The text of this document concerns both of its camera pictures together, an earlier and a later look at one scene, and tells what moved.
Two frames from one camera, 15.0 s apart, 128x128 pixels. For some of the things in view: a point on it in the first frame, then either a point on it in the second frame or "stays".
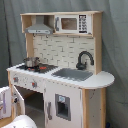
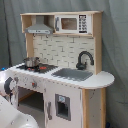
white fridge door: (63, 105) stays
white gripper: (5, 102) to (10, 87)
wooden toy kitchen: (61, 84) stays
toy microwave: (74, 24) stays
